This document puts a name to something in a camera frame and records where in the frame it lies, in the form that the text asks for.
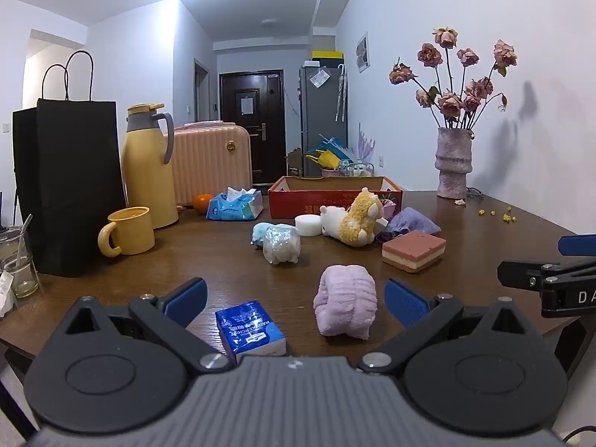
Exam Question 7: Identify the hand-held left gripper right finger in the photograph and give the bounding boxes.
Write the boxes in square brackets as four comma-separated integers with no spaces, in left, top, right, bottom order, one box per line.
[358,278,536,375]

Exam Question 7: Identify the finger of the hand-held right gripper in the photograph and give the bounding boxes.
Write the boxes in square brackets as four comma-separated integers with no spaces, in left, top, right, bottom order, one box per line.
[558,234,596,258]
[497,260,596,289]

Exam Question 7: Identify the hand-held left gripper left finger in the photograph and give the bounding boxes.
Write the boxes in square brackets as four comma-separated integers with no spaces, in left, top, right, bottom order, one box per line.
[63,277,236,374]

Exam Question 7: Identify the pink layered sponge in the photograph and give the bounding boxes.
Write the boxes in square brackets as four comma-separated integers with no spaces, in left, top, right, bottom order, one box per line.
[382,230,448,274]

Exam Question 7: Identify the lilac towel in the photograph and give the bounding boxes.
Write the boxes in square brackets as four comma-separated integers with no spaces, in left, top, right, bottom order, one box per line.
[313,264,378,340]

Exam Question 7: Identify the purple knitted cloth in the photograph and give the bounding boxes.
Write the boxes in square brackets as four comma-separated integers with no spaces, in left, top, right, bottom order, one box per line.
[384,207,441,243]

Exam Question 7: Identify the plastic plush toy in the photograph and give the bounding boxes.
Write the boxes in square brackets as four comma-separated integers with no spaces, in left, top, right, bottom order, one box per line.
[263,226,301,266]

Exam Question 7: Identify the red cardboard box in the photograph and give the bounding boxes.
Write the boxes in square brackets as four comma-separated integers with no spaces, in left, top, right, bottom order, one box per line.
[267,176,405,219]

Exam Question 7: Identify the scattered yellow flower bits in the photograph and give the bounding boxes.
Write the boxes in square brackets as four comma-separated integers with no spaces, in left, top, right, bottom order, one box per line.
[477,207,519,224]

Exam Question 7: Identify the blue tissue packet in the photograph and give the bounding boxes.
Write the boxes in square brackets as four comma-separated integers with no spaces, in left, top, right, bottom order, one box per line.
[215,299,287,365]

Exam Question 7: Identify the yellow mug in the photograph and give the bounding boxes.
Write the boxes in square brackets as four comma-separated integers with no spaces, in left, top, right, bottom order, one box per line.
[98,206,155,258]

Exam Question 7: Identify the yellow alpaca plush toy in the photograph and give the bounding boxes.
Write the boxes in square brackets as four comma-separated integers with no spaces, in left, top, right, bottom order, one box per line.
[338,187,388,248]

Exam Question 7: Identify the blue wet wipes pack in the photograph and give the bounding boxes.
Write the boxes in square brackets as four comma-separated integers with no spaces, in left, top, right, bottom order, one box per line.
[206,187,264,222]

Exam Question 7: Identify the white plush toy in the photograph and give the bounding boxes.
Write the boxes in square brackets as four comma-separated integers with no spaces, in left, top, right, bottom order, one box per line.
[319,205,350,238]

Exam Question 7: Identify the white round sponge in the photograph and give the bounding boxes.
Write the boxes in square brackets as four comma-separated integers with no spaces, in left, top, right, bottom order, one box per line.
[295,214,324,237]

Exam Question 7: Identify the pink textured vase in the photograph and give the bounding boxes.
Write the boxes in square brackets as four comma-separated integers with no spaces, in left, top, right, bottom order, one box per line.
[435,127,475,199]

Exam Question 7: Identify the yellow thermos jug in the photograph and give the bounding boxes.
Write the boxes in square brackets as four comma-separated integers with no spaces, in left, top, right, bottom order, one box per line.
[121,103,180,230]

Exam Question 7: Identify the pink ribbed suitcase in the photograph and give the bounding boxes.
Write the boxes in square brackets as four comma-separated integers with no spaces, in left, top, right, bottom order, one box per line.
[165,123,253,210]

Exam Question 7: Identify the black paper bag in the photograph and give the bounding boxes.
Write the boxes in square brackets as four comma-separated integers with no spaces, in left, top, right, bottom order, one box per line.
[12,51,129,276]

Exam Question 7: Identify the yellow plastic bag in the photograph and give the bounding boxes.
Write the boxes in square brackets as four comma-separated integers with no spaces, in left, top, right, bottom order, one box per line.
[307,149,340,168]

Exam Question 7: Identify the glass jar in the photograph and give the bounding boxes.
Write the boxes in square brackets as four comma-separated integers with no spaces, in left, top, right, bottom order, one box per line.
[0,228,42,299]

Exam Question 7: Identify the blue folded bag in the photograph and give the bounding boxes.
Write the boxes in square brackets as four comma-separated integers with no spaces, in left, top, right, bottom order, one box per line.
[319,135,352,161]

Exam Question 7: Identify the dark brown entrance door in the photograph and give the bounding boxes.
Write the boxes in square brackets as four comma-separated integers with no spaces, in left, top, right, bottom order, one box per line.
[220,71,286,184]

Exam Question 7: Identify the brown floor cardboard box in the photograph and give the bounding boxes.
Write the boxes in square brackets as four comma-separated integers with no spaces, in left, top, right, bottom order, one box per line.
[286,148,305,177]

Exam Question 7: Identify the metal spoon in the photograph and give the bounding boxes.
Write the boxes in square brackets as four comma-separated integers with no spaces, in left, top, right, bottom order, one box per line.
[14,214,33,271]

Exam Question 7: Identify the bunch of dried roses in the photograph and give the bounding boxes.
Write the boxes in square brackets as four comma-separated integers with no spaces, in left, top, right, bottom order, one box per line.
[389,27,519,130]

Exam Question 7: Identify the grey refrigerator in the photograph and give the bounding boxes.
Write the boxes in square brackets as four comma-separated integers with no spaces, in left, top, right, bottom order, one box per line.
[299,63,349,178]

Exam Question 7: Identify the grey framed interior door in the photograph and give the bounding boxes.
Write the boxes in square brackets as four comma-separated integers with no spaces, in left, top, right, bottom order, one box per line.
[193,58,211,124]

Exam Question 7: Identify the folded white umbrella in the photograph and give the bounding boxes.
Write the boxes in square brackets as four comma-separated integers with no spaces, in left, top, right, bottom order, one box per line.
[336,64,348,122]

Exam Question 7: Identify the yellow and black box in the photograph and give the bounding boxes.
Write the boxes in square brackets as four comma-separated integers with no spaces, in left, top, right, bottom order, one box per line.
[311,50,344,67]

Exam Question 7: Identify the wire rack with bottles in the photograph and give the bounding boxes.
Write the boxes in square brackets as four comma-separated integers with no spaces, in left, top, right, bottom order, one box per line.
[339,159,375,178]

